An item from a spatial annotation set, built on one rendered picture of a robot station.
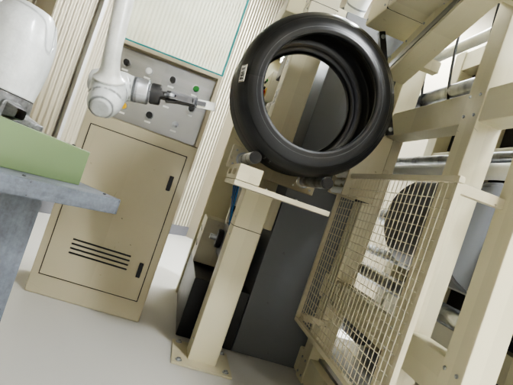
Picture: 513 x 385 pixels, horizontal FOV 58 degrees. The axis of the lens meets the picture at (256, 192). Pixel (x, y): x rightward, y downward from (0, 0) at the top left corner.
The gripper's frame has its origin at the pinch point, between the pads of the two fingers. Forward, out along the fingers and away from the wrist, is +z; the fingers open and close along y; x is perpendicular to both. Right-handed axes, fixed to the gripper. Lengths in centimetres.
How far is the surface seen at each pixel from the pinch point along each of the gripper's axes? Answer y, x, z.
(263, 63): -12.8, -16.5, 16.2
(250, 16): 408, -178, 42
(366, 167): 21, 8, 73
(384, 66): -12, -26, 59
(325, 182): -9, 19, 47
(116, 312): 58, 98, -22
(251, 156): -9.4, 15.6, 18.8
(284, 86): 27.6, -19.2, 32.2
